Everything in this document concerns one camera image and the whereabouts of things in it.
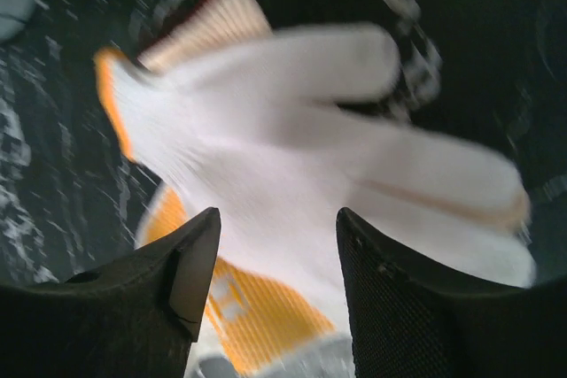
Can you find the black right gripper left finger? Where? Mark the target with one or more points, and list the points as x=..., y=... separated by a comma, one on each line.
x=137, y=316

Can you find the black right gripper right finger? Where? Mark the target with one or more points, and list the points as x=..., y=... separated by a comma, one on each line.
x=411, y=316

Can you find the white glove orange cuff top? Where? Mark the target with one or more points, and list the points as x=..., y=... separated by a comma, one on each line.
x=254, y=129

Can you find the orange dotted white glove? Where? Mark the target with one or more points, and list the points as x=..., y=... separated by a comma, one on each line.
x=277, y=302

